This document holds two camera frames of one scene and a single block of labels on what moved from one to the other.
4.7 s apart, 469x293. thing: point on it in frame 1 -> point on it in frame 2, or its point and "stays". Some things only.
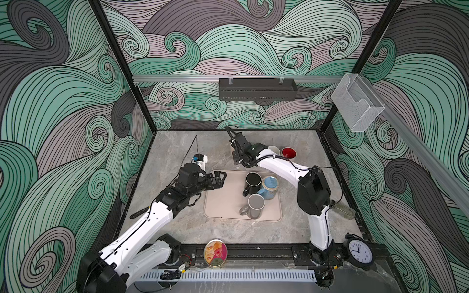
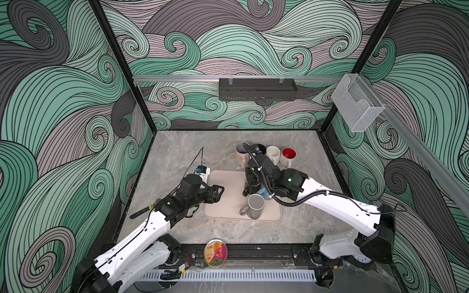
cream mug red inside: [289, 152] stays
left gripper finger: [218, 180] -> [217, 191]
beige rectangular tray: [226, 202] stays
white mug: [274, 149] stays
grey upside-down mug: [256, 202] stays
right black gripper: [235, 157] -> [249, 172]
